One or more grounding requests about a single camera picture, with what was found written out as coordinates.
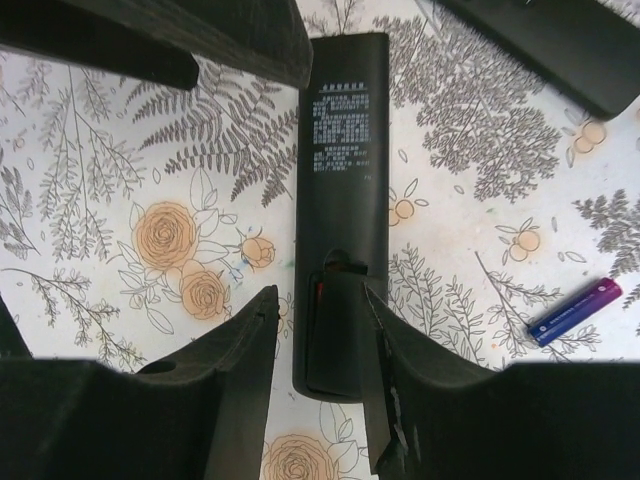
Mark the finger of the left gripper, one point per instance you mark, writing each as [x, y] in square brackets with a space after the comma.
[265, 38]
[59, 31]

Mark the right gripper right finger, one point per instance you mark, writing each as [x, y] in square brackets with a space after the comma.
[431, 414]

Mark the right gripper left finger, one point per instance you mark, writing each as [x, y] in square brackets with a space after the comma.
[198, 413]

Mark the black TV remote with buttons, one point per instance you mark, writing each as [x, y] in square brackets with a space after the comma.
[342, 176]

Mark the black battery cover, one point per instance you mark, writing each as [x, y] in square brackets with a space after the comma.
[332, 368]

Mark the slim black remote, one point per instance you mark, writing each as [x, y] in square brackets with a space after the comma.
[582, 48]

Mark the purple blue battery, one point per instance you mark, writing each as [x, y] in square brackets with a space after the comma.
[578, 308]

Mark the floral table mat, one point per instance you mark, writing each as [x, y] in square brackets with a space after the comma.
[136, 218]

